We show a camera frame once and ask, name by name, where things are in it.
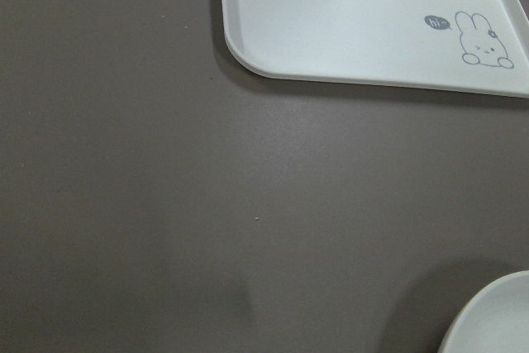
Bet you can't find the beige round plate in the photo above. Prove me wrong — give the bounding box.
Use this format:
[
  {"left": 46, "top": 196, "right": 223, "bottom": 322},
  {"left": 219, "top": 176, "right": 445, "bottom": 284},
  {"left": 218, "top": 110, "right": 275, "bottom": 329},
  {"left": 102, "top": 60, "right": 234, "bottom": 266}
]
[{"left": 438, "top": 270, "right": 528, "bottom": 353}]

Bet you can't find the white rabbit tray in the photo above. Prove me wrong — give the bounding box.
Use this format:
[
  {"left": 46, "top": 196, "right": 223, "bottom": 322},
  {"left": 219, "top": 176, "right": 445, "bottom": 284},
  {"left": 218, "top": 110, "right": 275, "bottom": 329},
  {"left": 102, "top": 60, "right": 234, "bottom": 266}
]
[{"left": 222, "top": 0, "right": 528, "bottom": 98}]

